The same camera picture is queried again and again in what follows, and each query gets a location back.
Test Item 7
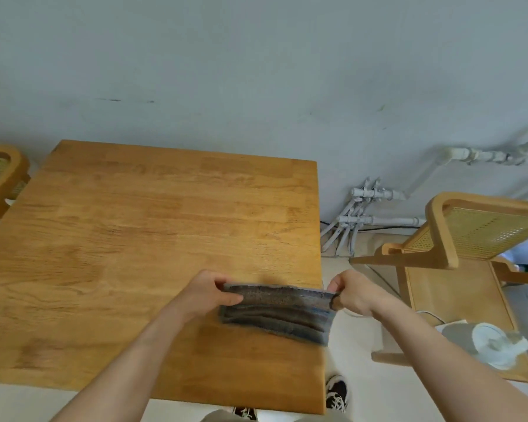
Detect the wooden table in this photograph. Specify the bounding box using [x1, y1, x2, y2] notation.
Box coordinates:
[0, 139, 327, 415]

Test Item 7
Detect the person's right hand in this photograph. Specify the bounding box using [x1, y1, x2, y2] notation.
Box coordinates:
[327, 270, 395, 319]

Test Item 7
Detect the white kettle cable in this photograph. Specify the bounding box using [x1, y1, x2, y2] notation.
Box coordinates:
[415, 309, 448, 326]

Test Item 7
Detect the white wall pipe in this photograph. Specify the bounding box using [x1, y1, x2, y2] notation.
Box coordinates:
[320, 129, 528, 259]

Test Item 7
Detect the person's right shoe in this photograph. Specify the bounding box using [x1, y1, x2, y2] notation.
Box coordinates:
[325, 374, 349, 414]

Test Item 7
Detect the person's right forearm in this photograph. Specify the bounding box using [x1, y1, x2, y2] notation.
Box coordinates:
[369, 296, 528, 422]

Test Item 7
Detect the wooden rattan chair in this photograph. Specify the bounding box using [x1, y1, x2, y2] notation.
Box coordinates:
[0, 144, 32, 223]
[350, 192, 528, 384]

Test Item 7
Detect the person's left hand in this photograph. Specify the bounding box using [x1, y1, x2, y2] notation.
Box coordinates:
[169, 270, 244, 324]

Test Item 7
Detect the white electric kettle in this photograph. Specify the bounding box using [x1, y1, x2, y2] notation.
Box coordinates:
[435, 319, 528, 370]

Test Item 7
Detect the person's left forearm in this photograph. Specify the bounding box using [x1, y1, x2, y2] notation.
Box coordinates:
[50, 298, 203, 422]

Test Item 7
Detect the grey striped cleaning cloth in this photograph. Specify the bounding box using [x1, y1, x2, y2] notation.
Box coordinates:
[219, 283, 340, 346]

